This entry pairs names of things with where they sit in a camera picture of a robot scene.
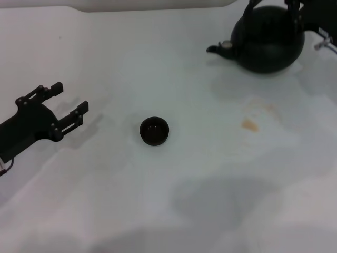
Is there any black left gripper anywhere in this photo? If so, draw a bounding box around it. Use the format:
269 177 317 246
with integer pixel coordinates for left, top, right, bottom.
0 82 90 163

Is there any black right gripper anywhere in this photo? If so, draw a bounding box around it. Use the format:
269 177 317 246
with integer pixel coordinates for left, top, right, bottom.
285 0 337 43

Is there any black round teapot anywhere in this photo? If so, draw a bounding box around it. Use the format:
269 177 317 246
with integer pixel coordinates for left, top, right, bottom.
206 0 306 74

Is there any small black teacup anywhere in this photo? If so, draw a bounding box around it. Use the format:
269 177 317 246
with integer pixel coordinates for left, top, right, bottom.
139 116 170 146

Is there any white rounded panel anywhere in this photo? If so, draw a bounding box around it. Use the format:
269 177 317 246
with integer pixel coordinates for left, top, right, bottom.
0 0 237 13

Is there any right arm silver connector cable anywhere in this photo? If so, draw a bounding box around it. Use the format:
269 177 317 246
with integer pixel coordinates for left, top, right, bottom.
314 36 337 55

